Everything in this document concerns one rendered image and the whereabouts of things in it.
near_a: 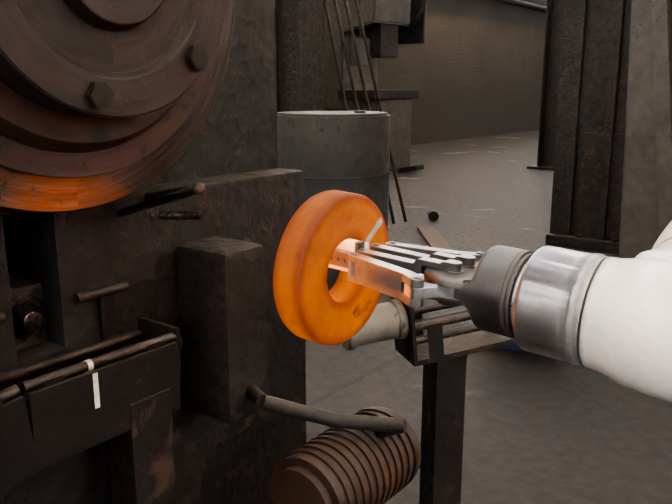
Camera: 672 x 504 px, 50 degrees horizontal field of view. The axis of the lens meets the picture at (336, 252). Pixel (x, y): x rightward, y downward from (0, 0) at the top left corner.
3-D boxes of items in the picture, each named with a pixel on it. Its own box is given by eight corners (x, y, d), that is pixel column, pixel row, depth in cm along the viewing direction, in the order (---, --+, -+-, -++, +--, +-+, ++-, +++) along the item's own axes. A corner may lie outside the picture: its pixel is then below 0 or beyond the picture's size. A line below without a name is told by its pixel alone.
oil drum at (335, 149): (253, 283, 376) (248, 110, 356) (323, 262, 422) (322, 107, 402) (344, 304, 341) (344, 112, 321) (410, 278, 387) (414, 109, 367)
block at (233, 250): (177, 407, 102) (168, 242, 96) (218, 389, 108) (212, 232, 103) (231, 429, 95) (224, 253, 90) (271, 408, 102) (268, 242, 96)
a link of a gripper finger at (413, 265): (462, 304, 64) (454, 307, 62) (357, 279, 70) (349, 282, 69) (465, 261, 63) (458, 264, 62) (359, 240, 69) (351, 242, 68)
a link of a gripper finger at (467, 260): (470, 259, 63) (478, 256, 64) (368, 237, 70) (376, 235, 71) (466, 301, 64) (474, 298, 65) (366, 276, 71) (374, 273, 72)
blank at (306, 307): (311, 367, 75) (336, 376, 73) (247, 274, 64) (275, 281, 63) (380, 257, 82) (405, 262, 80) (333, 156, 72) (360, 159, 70)
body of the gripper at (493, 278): (503, 352, 58) (404, 324, 63) (543, 325, 64) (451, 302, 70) (512, 262, 56) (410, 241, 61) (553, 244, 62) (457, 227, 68)
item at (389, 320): (338, 342, 106) (334, 304, 105) (395, 330, 109) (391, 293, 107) (351, 357, 101) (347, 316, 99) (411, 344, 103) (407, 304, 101)
